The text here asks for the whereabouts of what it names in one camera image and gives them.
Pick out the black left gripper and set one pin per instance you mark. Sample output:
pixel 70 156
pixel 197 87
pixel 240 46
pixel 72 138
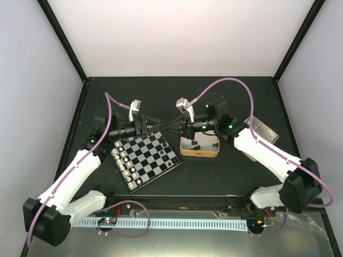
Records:
pixel 141 127

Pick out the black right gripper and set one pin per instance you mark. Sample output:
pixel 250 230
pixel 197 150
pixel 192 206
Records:
pixel 184 121

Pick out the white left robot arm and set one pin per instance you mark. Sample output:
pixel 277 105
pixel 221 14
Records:
pixel 51 216

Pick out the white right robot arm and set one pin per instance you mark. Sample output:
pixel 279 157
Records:
pixel 299 185

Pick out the black pieces in tin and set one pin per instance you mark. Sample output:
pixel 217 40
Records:
pixel 203 145

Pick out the white chess piece row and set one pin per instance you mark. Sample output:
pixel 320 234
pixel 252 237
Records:
pixel 127 168

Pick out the gold metal tin base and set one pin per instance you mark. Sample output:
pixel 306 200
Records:
pixel 186 143

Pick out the black and grey chessboard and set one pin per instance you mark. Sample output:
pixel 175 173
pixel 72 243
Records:
pixel 145 154

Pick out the silver tin lid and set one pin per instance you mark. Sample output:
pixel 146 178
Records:
pixel 261 130

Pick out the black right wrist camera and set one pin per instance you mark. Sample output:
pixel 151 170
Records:
pixel 184 106

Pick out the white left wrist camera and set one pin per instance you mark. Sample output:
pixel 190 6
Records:
pixel 134 109

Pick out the light blue cable duct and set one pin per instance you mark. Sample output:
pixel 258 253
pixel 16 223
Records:
pixel 163 223

